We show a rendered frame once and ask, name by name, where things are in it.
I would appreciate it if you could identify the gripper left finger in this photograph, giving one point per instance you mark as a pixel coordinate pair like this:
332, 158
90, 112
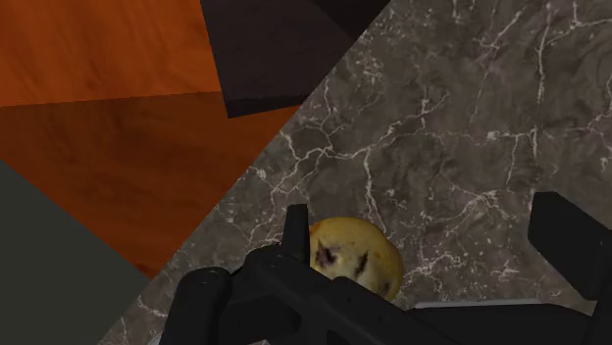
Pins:
267, 296

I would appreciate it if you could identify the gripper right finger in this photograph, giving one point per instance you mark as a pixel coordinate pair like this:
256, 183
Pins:
569, 239

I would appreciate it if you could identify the yellow blueberry muffin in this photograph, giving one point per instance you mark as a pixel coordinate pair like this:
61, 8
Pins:
356, 253

